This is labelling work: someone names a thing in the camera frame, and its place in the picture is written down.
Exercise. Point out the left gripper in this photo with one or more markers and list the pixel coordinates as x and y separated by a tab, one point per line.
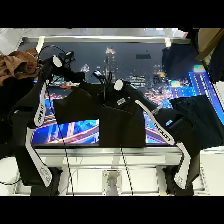
76	76

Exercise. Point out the black long-sleeved shirt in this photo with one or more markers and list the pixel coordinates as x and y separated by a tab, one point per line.
116	123

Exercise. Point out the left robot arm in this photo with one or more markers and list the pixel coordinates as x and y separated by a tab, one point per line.
40	113

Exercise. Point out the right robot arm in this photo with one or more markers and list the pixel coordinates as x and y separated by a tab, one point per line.
161	128

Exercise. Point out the brown clothes hanger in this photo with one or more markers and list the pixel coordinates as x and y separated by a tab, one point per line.
68	86

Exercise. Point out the brown garment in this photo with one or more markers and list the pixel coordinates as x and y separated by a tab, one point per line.
18	65

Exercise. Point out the black garment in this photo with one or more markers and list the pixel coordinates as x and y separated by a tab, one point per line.
10	100

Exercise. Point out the dark blue garment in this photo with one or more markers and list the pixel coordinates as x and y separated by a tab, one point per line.
203	116

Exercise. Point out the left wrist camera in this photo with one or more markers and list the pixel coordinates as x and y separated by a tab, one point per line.
69	54

